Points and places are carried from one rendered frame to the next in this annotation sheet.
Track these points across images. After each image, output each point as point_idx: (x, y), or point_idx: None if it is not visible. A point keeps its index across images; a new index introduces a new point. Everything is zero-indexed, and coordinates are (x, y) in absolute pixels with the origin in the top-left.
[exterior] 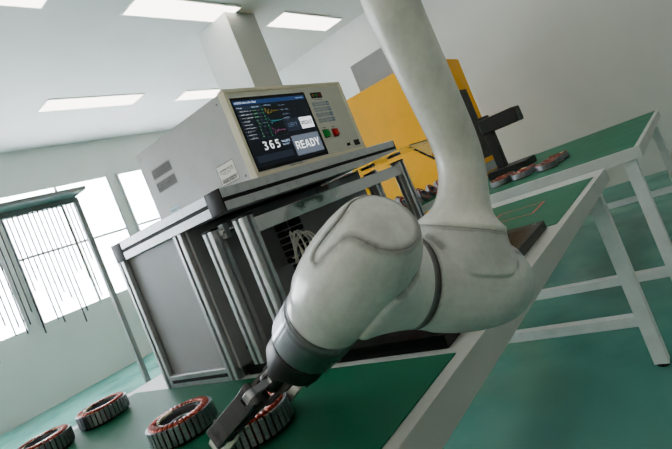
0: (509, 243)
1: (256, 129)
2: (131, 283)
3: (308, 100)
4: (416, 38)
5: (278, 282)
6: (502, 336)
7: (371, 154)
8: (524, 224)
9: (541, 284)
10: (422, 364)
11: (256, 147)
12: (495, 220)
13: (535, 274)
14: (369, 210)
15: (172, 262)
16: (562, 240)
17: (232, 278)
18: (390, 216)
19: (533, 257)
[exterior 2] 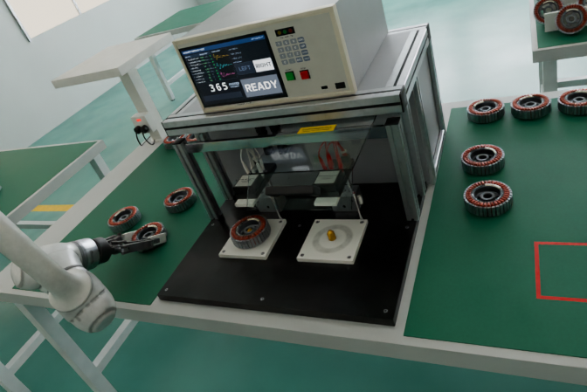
0: (65, 314)
1: (203, 74)
2: None
3: (271, 39)
4: None
5: (198, 183)
6: (184, 324)
7: (342, 109)
8: (460, 296)
9: (268, 338)
10: (151, 292)
11: (203, 89)
12: (56, 305)
13: (261, 331)
14: (11, 267)
15: None
16: (365, 347)
17: (205, 154)
18: (14, 274)
19: (285, 324)
